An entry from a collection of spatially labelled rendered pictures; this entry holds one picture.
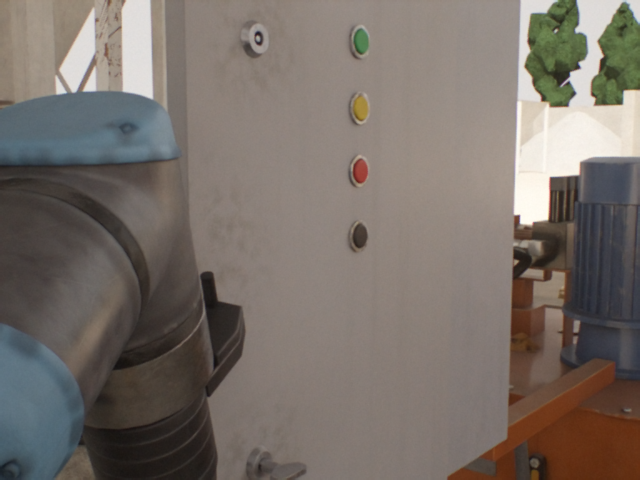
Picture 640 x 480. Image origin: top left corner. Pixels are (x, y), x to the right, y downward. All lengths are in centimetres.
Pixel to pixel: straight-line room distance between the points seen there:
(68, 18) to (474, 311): 372
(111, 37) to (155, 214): 205
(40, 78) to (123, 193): 356
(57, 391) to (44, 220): 7
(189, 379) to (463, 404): 61
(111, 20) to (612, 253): 155
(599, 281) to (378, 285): 90
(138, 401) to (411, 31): 50
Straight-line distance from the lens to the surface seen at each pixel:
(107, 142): 34
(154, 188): 36
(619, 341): 161
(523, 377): 155
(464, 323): 96
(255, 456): 63
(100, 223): 32
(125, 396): 41
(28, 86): 387
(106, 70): 239
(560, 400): 134
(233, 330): 49
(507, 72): 103
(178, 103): 55
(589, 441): 144
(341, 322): 70
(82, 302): 29
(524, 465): 128
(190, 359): 41
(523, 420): 121
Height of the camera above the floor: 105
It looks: 7 degrees down
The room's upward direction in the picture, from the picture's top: straight up
